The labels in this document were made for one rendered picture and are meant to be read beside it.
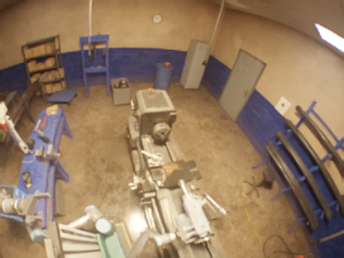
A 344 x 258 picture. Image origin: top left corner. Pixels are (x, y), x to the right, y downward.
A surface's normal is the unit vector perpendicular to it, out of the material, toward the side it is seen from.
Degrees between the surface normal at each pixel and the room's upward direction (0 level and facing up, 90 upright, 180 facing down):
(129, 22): 90
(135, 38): 90
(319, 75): 90
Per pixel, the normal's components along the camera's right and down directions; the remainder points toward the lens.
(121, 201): 0.19, -0.69
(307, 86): -0.93, 0.11
